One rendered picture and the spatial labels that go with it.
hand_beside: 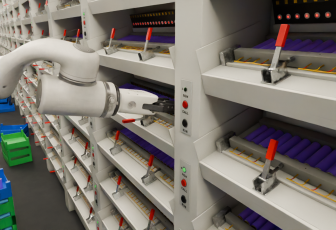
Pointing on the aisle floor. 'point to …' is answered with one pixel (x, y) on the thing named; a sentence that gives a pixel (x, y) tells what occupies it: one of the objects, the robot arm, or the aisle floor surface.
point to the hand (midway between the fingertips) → (165, 105)
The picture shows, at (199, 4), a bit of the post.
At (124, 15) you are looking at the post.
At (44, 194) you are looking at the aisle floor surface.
